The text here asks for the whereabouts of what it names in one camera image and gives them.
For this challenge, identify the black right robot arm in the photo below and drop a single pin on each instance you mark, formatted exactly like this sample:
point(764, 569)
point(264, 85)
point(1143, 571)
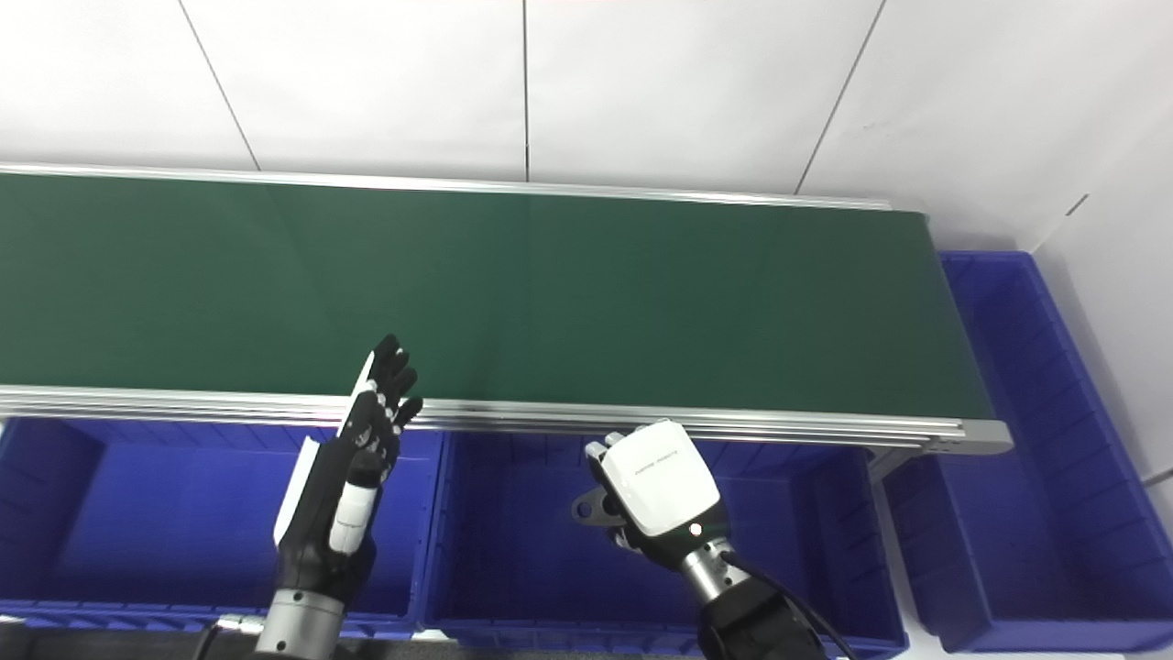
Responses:
point(751, 614)

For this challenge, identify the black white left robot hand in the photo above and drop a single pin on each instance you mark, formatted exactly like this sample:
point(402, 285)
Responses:
point(321, 513)

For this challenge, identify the black flanged machine part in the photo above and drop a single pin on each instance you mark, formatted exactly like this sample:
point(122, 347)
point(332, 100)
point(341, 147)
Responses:
point(592, 498)

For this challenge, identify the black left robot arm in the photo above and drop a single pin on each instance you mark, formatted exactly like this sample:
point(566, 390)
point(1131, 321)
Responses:
point(298, 628)

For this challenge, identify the long blue plastic bin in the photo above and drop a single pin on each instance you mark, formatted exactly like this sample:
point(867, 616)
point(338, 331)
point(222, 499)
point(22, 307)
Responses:
point(1026, 513)

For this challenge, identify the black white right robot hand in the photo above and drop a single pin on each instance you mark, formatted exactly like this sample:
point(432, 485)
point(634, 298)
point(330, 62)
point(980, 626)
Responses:
point(655, 481)

